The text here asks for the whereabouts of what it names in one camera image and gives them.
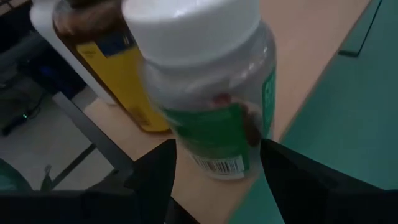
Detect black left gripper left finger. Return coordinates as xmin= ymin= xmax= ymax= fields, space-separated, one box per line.
xmin=124 ymin=139 xmax=177 ymax=224

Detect wooden shelf black metal frame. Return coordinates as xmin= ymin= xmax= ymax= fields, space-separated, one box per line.
xmin=51 ymin=0 xmax=383 ymax=224

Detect brown bottle yellow cap label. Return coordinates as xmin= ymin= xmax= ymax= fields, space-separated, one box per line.
xmin=52 ymin=0 xmax=170 ymax=133

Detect clear gummy jar green label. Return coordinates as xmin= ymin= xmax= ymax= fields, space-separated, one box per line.
xmin=121 ymin=0 xmax=277 ymax=181

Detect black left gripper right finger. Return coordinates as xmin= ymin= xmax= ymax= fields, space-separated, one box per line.
xmin=260 ymin=139 xmax=340 ymax=224

